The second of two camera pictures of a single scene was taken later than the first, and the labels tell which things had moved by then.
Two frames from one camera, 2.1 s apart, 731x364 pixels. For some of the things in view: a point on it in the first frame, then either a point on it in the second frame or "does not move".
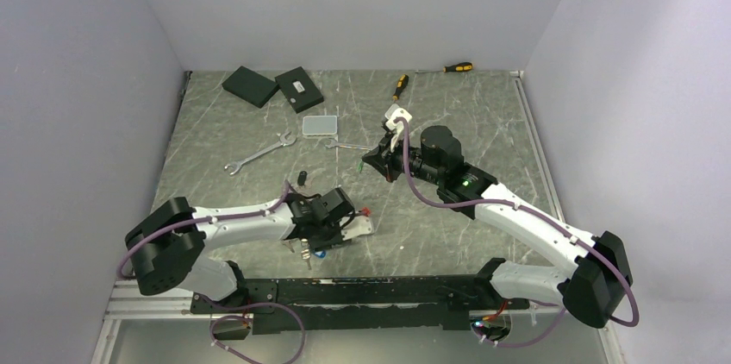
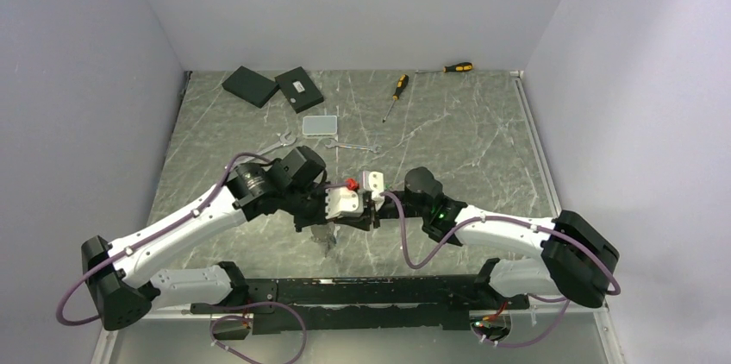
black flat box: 251,86 does not move
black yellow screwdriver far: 461,66 does not move
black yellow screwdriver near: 400,85 does not move
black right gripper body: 396,152 -> 389,210
